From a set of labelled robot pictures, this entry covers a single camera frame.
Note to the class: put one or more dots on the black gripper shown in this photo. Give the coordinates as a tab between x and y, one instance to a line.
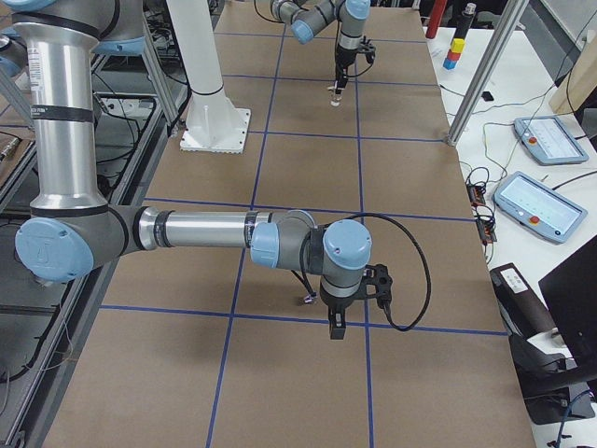
339	301
345	59

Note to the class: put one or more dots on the blue wooden block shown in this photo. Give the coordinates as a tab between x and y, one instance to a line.
449	64

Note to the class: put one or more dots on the red wooden block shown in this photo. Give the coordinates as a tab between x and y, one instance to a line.
453	55

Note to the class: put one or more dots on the yellow wooden block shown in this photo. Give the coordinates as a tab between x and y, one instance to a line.
457	45

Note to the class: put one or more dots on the red cylinder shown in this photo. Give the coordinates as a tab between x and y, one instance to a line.
435	18

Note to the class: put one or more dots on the small black box device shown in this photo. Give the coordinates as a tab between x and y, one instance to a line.
487	96

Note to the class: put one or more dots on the black cylinder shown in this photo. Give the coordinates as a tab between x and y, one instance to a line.
465	20

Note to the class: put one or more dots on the orange circuit board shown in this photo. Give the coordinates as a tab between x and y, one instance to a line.
476	194

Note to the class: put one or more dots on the dark brown box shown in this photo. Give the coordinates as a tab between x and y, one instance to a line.
527	314

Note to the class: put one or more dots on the far teach pendant tablet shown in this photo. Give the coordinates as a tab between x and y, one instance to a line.
548	141

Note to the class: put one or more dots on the teach pendant tablet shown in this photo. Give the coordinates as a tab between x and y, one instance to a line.
548	141
539	208

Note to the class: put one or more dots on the black monitor stand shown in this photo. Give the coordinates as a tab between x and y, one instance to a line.
553	386

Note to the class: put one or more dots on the black monitor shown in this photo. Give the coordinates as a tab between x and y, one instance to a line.
569	291

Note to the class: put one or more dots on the near teach pendant tablet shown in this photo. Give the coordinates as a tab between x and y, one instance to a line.
539	208

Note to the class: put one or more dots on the wooden board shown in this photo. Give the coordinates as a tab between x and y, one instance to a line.
580	83

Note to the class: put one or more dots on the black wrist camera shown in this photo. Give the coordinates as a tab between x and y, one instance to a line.
378	285
368	49

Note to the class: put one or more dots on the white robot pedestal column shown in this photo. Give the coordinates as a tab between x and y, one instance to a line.
213	123

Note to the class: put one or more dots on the aluminium frame post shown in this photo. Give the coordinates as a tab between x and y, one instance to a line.
498	42

